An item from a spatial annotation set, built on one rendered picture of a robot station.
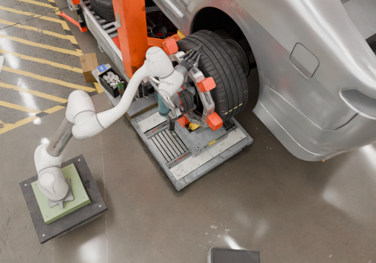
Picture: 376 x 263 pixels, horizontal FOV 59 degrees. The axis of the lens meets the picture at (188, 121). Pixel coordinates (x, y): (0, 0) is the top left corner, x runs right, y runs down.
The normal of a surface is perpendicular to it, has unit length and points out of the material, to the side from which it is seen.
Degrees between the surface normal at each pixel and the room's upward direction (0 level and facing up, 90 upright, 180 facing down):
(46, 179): 5
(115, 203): 0
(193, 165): 0
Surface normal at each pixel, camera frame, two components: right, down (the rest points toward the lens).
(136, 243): 0.05, -0.50
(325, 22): -0.45, 0.00
